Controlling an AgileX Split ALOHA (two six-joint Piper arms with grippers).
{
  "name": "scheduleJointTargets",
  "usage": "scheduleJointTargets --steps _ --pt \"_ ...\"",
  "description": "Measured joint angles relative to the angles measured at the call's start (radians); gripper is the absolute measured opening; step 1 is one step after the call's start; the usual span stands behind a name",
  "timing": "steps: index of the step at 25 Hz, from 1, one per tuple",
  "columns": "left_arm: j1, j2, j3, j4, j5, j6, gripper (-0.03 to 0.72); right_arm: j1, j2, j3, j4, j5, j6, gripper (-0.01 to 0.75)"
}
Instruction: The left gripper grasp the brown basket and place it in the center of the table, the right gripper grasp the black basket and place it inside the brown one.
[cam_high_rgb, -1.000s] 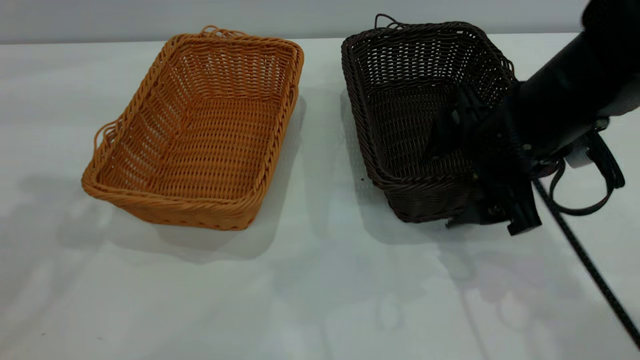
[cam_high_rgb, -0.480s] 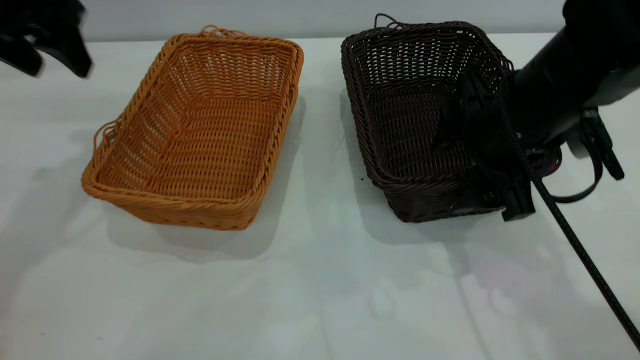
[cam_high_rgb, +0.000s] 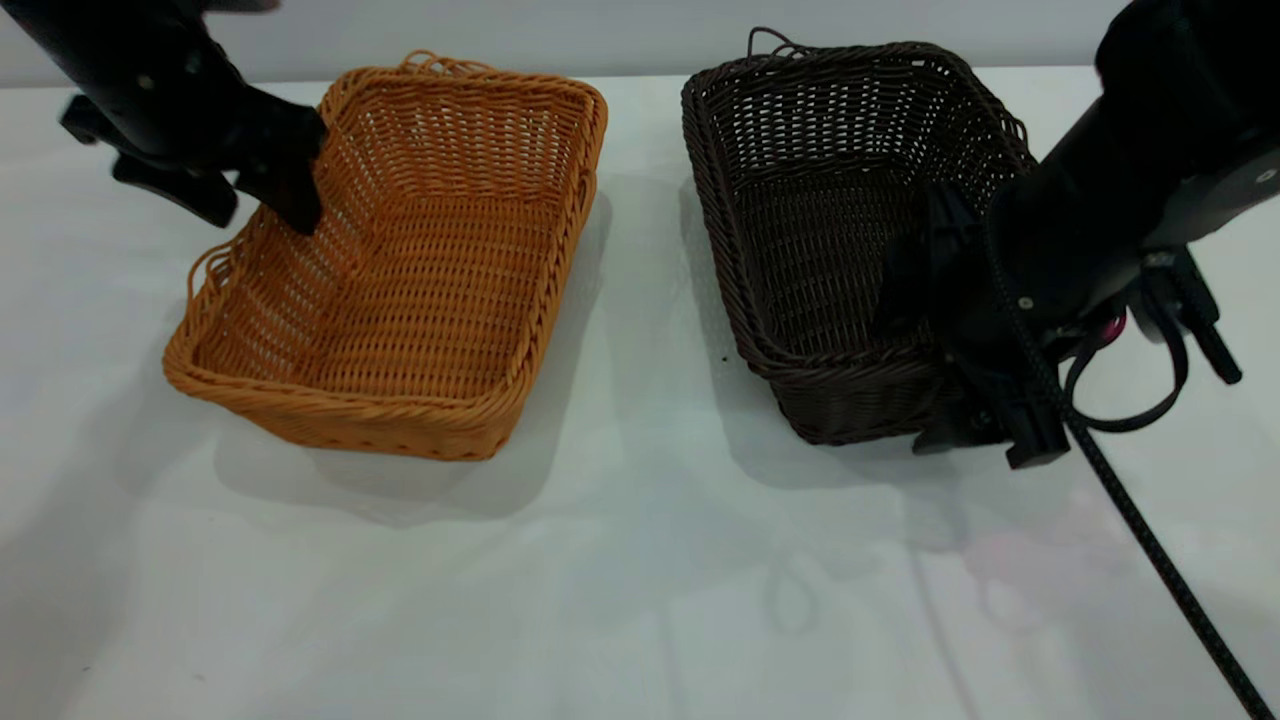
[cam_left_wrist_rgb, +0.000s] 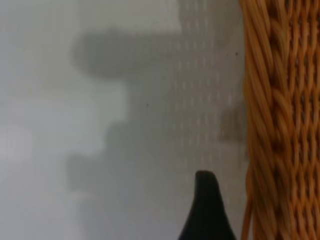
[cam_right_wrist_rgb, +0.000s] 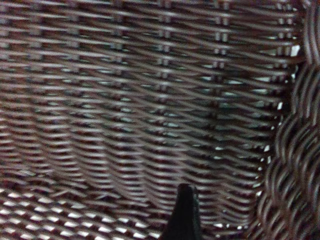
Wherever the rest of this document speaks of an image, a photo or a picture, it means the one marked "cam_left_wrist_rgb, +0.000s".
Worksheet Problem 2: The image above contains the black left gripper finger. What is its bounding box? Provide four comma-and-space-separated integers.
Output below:
176, 170, 238, 240

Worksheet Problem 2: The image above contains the orange wicker basket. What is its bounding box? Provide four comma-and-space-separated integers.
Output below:
238, 0, 320, 240

